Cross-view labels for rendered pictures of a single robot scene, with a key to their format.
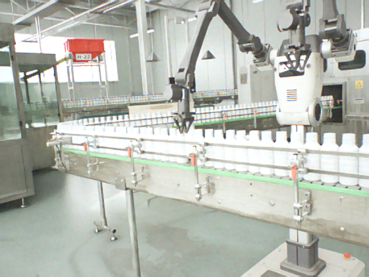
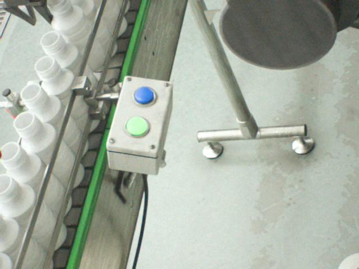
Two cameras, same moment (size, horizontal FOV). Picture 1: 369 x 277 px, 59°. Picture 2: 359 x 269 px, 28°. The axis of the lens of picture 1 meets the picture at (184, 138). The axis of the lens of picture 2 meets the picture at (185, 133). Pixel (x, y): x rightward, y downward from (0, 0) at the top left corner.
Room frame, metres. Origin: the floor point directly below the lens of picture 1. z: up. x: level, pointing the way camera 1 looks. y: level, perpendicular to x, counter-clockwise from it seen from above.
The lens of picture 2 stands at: (1.40, -1.08, 1.91)
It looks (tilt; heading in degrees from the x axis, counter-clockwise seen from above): 48 degrees down; 77
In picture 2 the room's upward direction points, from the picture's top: 28 degrees counter-clockwise
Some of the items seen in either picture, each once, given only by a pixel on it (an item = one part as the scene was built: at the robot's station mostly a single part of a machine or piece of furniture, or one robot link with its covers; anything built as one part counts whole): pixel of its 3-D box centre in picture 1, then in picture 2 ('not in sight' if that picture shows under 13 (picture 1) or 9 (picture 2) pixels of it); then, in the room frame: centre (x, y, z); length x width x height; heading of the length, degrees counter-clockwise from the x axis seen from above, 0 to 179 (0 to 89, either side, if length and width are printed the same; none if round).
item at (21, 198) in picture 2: (255, 151); (27, 212); (1.29, -0.28, 1.08); 0.06 x 0.06 x 0.17
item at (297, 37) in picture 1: (297, 39); not in sight; (1.31, -0.47, 1.51); 0.10 x 0.07 x 0.07; 136
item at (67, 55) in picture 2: (199, 147); (71, 70); (1.49, -0.07, 1.08); 0.06 x 0.06 x 0.17
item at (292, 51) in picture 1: (296, 58); not in sight; (1.30, -0.46, 1.44); 0.07 x 0.07 x 0.09; 46
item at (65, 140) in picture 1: (63, 155); not in sight; (2.29, 0.86, 0.96); 0.23 x 0.10 x 0.27; 136
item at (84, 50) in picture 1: (89, 98); not in sight; (8.35, 2.32, 1.40); 0.92 x 0.72 x 2.80; 118
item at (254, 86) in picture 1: (257, 105); not in sight; (7.81, -1.80, 0.96); 0.82 x 0.50 x 1.91; 118
